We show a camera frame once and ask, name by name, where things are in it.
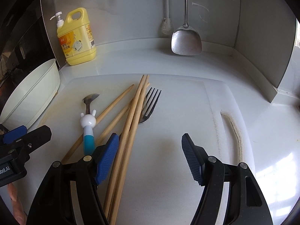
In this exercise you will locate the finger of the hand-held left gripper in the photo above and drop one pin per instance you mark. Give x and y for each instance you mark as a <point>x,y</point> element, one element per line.
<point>15,133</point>
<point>38,136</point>

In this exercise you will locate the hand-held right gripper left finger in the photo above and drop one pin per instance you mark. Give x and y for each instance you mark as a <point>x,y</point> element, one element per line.
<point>109,157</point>

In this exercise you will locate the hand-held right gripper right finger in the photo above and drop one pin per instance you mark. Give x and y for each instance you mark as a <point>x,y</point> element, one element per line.
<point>191,159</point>

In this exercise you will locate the white round basin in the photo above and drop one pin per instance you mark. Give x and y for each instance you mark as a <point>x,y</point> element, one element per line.
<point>30,93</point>

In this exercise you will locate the dark metal fork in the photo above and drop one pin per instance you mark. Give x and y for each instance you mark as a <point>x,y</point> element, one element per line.
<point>146,118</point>

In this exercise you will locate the person's left hand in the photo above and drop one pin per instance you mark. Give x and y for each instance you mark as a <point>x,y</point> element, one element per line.
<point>16,204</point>

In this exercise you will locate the white plastic cutting board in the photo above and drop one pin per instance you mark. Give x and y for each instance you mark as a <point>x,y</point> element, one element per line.
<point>178,107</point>

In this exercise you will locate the yellow detergent pump bottle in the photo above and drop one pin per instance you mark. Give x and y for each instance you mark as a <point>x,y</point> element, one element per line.
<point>77,44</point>

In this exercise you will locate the steel spatula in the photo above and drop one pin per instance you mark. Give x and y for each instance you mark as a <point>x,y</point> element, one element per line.
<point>186,41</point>

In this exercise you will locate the white dish brush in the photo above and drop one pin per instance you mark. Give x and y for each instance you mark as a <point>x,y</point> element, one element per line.
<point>166,27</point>

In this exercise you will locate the window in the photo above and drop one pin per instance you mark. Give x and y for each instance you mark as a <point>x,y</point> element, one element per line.
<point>297,35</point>

